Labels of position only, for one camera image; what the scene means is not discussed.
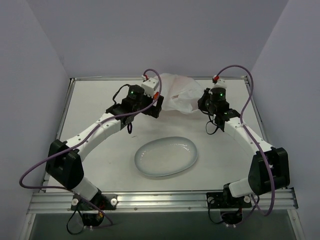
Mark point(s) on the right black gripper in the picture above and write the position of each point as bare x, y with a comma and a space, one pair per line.
203, 100

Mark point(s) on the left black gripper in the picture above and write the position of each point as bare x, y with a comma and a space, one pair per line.
155, 106

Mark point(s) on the white plastic bag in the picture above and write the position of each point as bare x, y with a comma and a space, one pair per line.
180, 93

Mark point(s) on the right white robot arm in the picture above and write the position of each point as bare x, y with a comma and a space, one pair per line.
269, 167

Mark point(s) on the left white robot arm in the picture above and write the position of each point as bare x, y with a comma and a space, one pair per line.
66, 157

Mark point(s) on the white oval plate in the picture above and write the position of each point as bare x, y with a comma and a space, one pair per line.
166, 156

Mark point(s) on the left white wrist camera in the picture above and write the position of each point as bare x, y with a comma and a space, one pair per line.
149, 85

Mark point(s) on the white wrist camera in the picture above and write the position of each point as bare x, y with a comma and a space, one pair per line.
219, 82
149, 85

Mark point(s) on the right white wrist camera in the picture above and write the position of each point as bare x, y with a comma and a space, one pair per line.
219, 82

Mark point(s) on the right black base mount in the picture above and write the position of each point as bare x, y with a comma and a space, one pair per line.
231, 208

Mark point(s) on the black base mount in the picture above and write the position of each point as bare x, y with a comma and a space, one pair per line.
231, 208
92, 212

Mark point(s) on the aluminium front rail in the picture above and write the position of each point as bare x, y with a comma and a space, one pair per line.
127, 202

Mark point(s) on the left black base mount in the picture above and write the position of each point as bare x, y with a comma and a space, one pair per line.
92, 212

